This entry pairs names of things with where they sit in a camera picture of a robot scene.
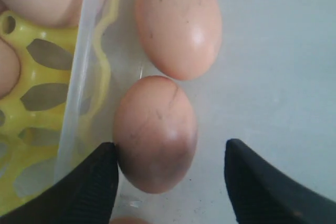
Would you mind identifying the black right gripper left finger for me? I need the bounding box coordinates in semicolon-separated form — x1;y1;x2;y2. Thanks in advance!
1;142;119;223

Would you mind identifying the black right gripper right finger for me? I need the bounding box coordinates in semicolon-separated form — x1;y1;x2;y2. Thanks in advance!
225;139;335;223

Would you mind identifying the yellow plastic egg tray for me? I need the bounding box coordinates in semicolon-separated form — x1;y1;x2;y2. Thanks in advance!
1;0;121;215

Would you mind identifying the clear plastic storage box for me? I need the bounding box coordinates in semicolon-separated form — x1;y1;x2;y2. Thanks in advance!
55;0;335;223

